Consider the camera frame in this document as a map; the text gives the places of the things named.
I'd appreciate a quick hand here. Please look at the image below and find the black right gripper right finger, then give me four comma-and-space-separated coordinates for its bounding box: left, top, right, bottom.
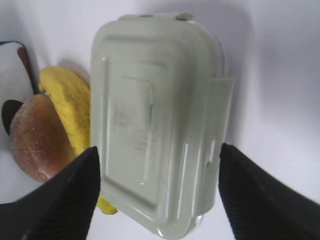
218, 143, 320, 240

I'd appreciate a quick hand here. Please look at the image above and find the navy blue lunch bag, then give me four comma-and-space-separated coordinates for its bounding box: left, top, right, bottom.
0, 41, 34, 138

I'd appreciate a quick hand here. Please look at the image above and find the green lidded glass container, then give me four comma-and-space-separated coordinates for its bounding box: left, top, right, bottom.
90, 13, 235, 240

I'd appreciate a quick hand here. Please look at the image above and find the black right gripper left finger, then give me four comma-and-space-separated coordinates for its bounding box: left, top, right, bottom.
0, 147, 100, 240

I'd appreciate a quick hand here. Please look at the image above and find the yellow banana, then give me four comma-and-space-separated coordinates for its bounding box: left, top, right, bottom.
39, 65, 119, 215

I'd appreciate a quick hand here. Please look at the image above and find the brown bread roll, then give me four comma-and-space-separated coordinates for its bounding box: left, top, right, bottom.
9, 94, 76, 183

